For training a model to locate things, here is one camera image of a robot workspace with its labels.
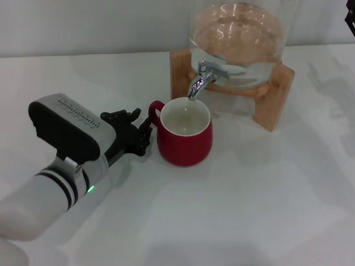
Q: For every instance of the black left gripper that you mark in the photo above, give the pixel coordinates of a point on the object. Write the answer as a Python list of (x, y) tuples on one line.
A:
[(126, 139)]

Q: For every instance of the red ceramic cup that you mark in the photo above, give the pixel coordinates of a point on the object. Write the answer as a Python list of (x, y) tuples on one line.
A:
[(182, 151)]

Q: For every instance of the chrome dispenser faucet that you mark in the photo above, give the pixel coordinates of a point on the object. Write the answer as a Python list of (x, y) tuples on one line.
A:
[(196, 83)]

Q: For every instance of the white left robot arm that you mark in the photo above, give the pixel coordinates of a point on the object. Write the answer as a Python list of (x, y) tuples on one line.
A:
[(43, 191)]

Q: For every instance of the wooden dispenser stand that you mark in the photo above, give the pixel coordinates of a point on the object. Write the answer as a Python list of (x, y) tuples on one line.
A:
[(180, 79)]

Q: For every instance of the glass water dispenser jar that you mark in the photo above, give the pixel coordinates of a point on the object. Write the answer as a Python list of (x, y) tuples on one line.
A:
[(239, 38)]

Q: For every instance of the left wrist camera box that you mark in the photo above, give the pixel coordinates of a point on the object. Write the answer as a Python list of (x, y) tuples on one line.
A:
[(74, 115)]

